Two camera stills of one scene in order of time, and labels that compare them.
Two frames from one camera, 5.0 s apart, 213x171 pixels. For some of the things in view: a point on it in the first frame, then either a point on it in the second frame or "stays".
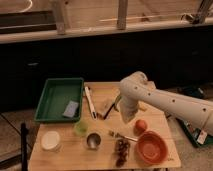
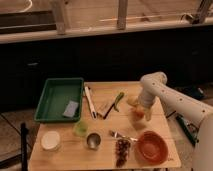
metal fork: [112, 133] stays
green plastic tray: [56, 95] stays
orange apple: [140, 126] → [138, 114]
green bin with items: [196, 136] stays
